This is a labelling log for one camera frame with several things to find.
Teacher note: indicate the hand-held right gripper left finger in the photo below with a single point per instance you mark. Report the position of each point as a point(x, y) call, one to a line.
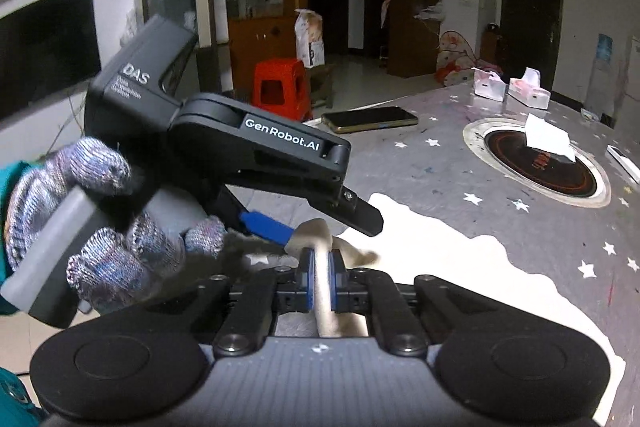
point(307, 279)

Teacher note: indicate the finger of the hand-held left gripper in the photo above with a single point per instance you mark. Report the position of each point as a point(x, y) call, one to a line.
point(265, 227)
point(362, 214)

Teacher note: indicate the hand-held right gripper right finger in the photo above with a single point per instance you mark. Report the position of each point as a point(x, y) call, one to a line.
point(334, 279)

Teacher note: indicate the cream garment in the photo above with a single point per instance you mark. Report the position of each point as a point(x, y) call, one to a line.
point(450, 257)

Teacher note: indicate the person's left hand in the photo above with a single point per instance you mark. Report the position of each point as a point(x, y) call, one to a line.
point(100, 162)

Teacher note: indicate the grey star-print tablecloth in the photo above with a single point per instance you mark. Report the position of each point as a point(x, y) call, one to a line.
point(440, 167)

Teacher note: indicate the red plastic stool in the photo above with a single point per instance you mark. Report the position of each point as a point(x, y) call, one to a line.
point(280, 72)

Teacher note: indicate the dark smartphone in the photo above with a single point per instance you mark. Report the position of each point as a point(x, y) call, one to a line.
point(370, 119)

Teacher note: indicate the wooden glass display cabinet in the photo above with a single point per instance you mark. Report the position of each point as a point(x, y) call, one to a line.
point(265, 37)

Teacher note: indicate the dark wooden stool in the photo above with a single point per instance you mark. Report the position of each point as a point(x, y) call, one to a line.
point(322, 82)

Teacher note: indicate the white printed paper bag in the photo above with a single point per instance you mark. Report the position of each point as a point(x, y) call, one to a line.
point(307, 37)

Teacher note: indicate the white tissue pack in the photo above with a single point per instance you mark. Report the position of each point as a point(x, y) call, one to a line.
point(489, 86)

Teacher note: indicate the round built-in induction cooker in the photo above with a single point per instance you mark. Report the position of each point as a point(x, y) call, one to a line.
point(540, 172)

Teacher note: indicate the black television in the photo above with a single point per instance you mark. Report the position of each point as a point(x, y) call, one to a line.
point(45, 47)

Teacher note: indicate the dotted pop-up tent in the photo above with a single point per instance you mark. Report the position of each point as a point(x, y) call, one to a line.
point(452, 52)

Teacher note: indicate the white tissue paper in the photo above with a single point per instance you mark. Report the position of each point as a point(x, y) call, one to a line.
point(545, 137)

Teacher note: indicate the large pink tissue box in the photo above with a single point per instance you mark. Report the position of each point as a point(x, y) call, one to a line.
point(530, 94)

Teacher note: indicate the hanging pink cloth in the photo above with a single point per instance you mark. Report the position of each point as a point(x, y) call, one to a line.
point(386, 7)

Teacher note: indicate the white plastic bag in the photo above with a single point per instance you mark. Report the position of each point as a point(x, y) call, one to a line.
point(430, 13)

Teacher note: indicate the small blue-lid container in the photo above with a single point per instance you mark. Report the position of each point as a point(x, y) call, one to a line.
point(590, 113)

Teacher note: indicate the dark wooden door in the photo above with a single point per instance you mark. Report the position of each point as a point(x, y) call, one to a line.
point(530, 17)

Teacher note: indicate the white remote control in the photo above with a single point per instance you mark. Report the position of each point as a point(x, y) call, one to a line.
point(625, 162)

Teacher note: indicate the white water dispenser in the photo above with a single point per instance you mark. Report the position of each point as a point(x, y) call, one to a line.
point(602, 87)

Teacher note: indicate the blue water bottle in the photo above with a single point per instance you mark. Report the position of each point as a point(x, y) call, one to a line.
point(605, 47)

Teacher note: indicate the white refrigerator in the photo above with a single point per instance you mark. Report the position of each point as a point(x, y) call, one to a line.
point(634, 72)

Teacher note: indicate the teal jacket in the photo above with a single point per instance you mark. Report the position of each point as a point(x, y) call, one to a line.
point(15, 407)

